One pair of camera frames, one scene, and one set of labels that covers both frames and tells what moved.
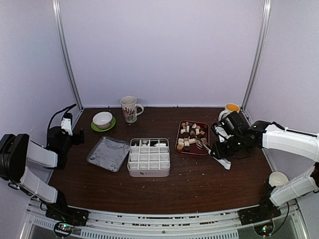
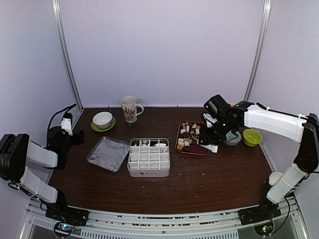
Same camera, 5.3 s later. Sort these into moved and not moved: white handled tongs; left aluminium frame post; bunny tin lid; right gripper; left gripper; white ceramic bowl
Moved: white handled tongs; right gripper
Not moved: left gripper; white ceramic bowl; left aluminium frame post; bunny tin lid
